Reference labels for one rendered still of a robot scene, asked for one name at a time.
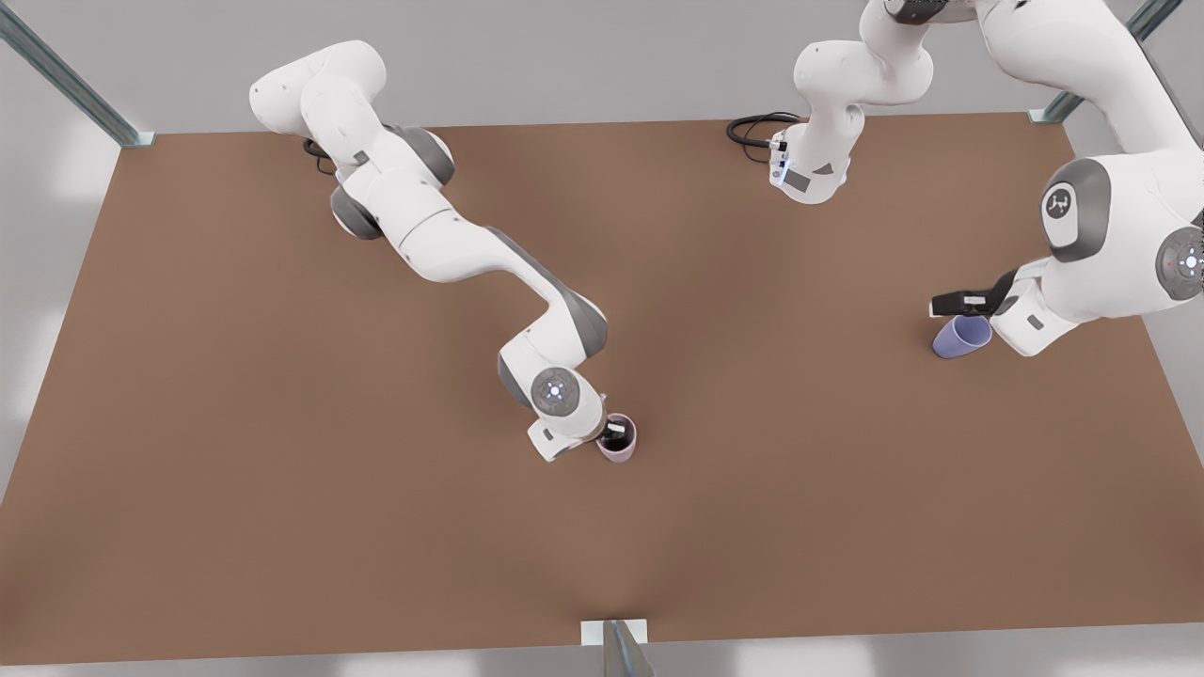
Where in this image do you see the purple cup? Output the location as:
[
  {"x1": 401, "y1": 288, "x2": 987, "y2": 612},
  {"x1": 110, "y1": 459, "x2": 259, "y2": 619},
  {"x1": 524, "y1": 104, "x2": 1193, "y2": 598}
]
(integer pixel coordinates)
[{"x1": 932, "y1": 314, "x2": 993, "y2": 360}]

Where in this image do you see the silver frame post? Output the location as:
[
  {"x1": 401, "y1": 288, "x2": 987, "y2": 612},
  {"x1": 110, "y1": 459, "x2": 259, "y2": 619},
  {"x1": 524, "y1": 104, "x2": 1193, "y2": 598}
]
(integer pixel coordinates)
[
  {"x1": 1028, "y1": 0, "x2": 1184, "y2": 125},
  {"x1": 0, "y1": 5, "x2": 157, "y2": 149},
  {"x1": 580, "y1": 619, "x2": 656, "y2": 677}
]

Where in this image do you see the pink cup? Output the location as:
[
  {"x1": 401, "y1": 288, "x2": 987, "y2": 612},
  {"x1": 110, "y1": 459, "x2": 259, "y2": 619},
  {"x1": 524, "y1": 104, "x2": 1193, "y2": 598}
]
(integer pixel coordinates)
[{"x1": 595, "y1": 414, "x2": 638, "y2": 464}]

